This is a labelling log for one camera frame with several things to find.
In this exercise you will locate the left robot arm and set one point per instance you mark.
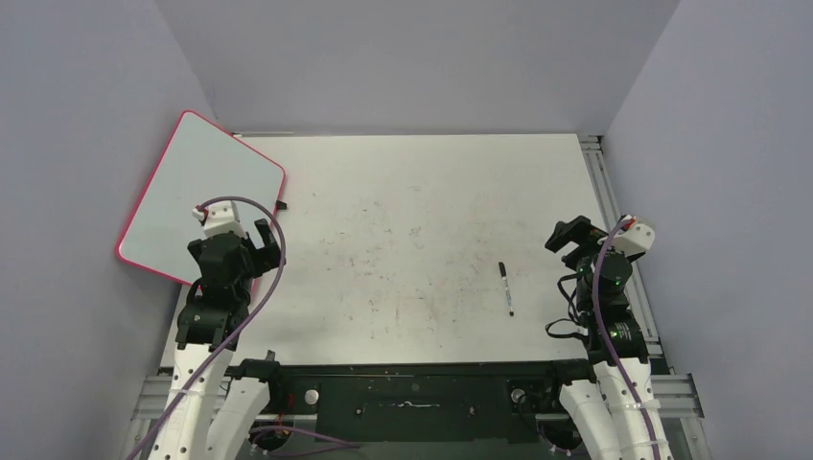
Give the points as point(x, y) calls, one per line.
point(217, 310)

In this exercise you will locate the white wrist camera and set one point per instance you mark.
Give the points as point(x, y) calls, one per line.
point(635, 237)
point(219, 218)

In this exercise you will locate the pink-framed whiteboard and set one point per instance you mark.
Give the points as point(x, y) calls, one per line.
point(199, 162)

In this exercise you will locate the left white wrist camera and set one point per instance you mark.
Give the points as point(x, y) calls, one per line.
point(219, 218)

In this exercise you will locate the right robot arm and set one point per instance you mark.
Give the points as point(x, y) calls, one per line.
point(613, 408)

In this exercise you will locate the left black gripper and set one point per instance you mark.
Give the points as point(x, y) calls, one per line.
point(267, 258)

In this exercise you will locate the black whiteboard marker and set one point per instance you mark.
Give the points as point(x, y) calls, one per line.
point(506, 287)

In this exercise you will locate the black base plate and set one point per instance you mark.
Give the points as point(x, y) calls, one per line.
point(457, 402)

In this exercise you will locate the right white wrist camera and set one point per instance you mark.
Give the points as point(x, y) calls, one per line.
point(635, 237)

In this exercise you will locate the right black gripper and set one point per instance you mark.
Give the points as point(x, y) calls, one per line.
point(579, 230)

